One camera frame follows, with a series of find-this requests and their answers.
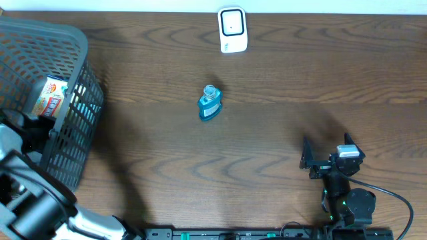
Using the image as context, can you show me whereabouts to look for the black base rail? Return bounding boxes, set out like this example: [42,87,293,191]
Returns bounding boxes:
[143,227,394,240]

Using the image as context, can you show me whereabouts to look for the grey plastic basket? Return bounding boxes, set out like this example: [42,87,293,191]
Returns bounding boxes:
[1,17,103,191]

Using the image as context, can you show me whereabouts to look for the teal mouthwash bottle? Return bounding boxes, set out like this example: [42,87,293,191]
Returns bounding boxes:
[197,85,223,121]

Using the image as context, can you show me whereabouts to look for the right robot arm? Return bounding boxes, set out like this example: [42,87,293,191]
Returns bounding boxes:
[300,133,376,239]

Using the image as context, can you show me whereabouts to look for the teal wet wipes pack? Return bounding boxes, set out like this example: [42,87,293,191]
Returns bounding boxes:
[57,83,101,145]

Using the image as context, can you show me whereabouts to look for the yellow snack bag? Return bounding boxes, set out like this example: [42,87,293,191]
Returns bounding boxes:
[31,75,68,118]

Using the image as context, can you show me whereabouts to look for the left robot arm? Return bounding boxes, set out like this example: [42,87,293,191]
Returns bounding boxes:
[1,109,146,239]

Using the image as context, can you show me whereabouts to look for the white barcode scanner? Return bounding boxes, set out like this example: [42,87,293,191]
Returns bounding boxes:
[218,7,248,53]

